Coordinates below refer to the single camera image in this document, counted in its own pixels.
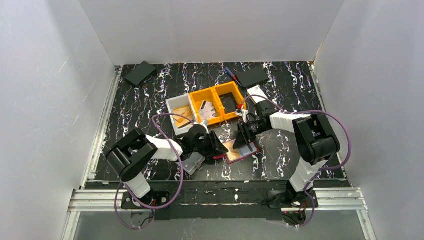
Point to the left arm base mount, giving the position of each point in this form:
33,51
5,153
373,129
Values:
153,199

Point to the yellow bin with black card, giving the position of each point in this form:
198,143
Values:
226,88

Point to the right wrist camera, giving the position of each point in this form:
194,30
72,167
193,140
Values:
241,112

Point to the grey card holder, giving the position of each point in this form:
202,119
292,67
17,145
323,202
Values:
193,162

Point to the white plastic bin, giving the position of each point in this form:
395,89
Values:
176,102

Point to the black flat box left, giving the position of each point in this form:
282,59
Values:
140,73

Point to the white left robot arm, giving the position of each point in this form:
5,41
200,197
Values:
130,155

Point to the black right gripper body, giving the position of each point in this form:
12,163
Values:
244,132

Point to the red card holder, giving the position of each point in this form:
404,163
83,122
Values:
245,151

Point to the yellow bin with white cards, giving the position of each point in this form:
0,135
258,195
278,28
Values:
197,97

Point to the white VIP card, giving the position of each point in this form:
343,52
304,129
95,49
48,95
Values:
207,111

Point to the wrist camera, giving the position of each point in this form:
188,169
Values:
241,112
205,124

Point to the black flat box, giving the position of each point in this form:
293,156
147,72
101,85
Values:
140,73
252,77

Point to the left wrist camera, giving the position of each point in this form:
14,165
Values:
205,124

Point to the blue red pen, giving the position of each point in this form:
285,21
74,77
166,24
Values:
232,75

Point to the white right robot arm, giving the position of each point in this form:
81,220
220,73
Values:
314,135

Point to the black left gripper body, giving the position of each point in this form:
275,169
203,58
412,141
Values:
212,145

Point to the white small box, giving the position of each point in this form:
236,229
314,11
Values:
257,94

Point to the black flat box right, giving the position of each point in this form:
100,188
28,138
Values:
252,77

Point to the black card in bin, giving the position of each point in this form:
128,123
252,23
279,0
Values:
229,102

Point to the gold VIP card top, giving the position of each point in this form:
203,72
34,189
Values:
183,111

